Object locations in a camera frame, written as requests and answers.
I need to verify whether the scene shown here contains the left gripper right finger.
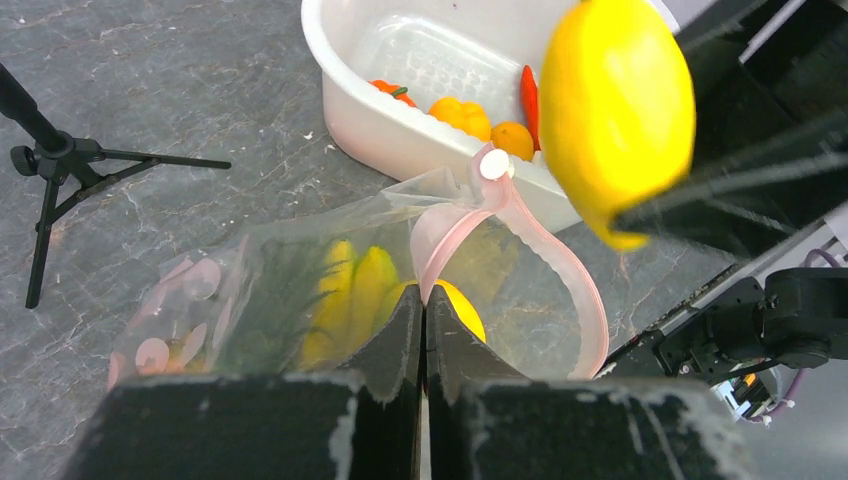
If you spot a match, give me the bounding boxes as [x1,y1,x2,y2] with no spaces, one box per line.
[425,287,756,479]

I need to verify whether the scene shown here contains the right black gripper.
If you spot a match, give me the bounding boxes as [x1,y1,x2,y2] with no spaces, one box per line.
[614,1,847,258]

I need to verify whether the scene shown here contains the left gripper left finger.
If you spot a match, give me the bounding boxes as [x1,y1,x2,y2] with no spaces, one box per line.
[63,285,423,479]

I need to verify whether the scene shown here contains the yellow toy bananas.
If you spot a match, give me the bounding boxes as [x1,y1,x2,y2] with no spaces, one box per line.
[297,239,400,371]

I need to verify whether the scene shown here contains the clear zip top bag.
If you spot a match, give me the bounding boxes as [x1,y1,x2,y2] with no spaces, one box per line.
[108,145,609,384]

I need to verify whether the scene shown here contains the yellow toy mango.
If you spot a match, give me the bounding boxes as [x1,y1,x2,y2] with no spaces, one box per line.
[538,1,696,251]

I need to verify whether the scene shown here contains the red toy chili pepper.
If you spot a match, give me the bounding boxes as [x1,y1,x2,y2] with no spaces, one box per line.
[519,65,541,151]

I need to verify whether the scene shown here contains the orange yellow bell pepper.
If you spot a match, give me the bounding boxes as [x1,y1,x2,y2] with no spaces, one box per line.
[428,96,492,143]

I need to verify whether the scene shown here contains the orange toy pumpkin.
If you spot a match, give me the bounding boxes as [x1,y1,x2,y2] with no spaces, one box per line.
[370,79,417,108]

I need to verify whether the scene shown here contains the white plastic basin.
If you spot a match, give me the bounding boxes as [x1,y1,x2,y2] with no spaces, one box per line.
[300,0,684,234]

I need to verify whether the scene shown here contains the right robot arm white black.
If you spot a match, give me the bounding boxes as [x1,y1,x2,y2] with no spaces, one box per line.
[603,1,847,423]

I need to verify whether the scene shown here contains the orange toy fruit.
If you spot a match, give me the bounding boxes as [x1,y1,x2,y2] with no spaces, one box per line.
[491,121,535,162]

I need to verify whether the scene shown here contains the silver microphone on tripod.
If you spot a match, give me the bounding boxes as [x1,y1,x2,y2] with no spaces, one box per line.
[1,67,232,309]

